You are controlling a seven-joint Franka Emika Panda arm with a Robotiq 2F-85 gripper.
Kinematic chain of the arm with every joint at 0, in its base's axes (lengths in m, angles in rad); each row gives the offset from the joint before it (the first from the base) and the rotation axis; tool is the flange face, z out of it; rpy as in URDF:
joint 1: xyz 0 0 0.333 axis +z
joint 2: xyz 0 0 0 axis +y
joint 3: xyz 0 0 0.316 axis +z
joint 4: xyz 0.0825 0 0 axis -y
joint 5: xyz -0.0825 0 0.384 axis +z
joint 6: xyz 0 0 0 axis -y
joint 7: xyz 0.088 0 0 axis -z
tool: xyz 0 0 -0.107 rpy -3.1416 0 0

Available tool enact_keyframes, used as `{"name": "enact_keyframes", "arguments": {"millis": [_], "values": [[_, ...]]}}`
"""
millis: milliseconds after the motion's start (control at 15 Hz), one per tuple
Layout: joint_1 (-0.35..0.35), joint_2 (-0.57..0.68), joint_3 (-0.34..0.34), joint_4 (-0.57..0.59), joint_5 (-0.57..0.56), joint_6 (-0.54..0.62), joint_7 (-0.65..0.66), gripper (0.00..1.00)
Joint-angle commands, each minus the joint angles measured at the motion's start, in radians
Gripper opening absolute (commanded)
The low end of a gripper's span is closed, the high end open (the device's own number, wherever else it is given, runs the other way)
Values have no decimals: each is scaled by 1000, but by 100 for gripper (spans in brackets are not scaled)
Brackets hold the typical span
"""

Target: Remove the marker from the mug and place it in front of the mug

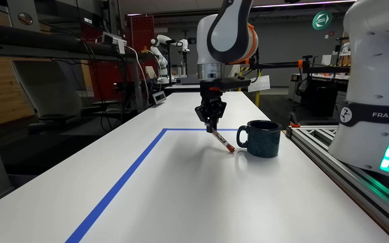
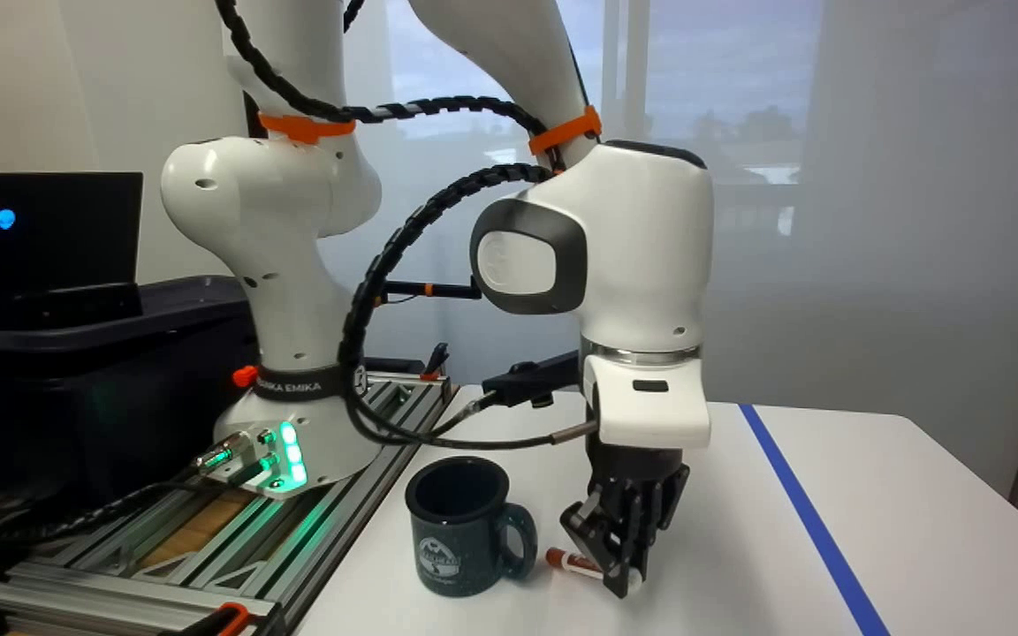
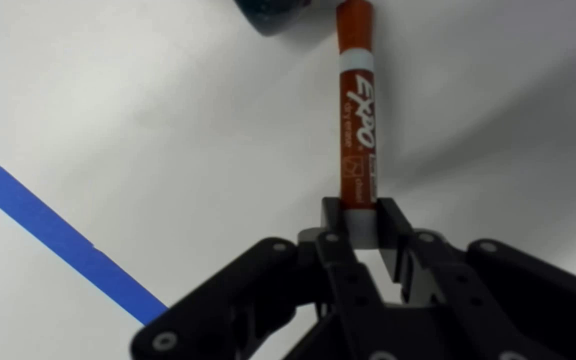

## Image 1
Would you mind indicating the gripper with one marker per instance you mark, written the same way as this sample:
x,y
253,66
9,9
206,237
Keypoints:
x,y
211,98

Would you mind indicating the red and white marker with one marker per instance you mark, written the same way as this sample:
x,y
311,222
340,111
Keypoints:
x,y
222,139

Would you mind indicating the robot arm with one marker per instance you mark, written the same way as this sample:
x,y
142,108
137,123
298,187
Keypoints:
x,y
377,67

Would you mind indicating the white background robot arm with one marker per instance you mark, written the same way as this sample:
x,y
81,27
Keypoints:
x,y
160,55

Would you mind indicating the dark speckled mug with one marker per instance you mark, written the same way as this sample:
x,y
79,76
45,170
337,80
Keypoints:
x,y
263,140

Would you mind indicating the small black display box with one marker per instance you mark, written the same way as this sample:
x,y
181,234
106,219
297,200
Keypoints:
x,y
159,97

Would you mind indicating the white paper sign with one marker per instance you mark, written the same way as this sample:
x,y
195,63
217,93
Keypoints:
x,y
259,83

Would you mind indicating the orange and black clamp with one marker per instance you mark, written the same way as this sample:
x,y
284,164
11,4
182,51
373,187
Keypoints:
x,y
293,121

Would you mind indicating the black office chair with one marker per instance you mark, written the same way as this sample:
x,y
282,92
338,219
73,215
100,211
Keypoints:
x,y
303,86

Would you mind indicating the red pegboard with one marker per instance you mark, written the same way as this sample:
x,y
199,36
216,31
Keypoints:
x,y
140,32

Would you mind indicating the blue tape line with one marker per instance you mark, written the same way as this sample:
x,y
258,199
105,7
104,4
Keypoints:
x,y
120,184

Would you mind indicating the white power box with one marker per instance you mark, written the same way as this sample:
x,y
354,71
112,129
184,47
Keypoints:
x,y
114,39

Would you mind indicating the green round sign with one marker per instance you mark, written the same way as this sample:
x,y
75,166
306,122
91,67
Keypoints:
x,y
322,20

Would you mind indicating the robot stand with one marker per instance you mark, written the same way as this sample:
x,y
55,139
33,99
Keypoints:
x,y
346,172

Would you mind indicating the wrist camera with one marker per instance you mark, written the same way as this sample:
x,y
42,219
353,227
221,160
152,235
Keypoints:
x,y
233,82

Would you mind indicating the yellow post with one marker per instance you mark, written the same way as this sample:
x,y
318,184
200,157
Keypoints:
x,y
257,96

